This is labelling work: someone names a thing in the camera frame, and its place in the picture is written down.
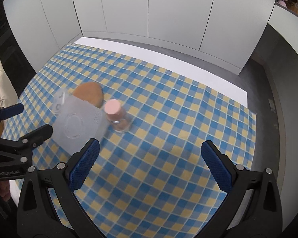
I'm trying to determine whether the tan beige sponge puff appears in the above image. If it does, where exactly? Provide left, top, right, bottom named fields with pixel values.
left=72, top=82, right=104, bottom=108

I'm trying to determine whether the operator left hand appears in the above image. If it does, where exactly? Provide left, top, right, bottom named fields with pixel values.
left=0, top=180, right=11, bottom=202

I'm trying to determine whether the blue yellow checkered tablecloth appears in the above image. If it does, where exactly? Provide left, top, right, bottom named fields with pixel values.
left=1, top=42, right=258, bottom=238

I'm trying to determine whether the pink capped glass bottle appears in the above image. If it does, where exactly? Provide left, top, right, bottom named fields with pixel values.
left=104, top=99, right=131, bottom=133

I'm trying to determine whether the translucent plastic case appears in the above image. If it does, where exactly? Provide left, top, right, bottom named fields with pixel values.
left=51, top=95, right=109, bottom=155

